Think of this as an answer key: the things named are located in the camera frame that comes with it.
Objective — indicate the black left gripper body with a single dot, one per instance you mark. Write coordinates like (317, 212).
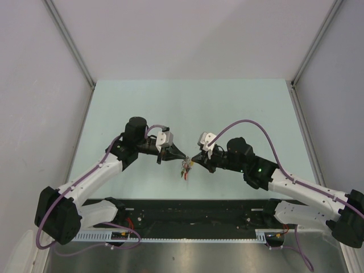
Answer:
(144, 147)

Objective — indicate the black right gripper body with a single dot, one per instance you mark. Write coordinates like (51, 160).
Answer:
(220, 159)

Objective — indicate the keyring bunch with chain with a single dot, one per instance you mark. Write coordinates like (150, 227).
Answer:
(185, 168)

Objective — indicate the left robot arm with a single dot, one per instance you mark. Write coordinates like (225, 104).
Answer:
(61, 213)

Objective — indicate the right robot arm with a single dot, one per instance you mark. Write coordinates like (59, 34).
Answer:
(336, 212)

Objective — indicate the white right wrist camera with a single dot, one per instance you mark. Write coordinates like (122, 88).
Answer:
(206, 140)

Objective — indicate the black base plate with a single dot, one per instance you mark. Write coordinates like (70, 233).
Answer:
(248, 214)

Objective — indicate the white slotted cable duct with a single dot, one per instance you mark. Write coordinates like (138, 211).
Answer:
(191, 233)

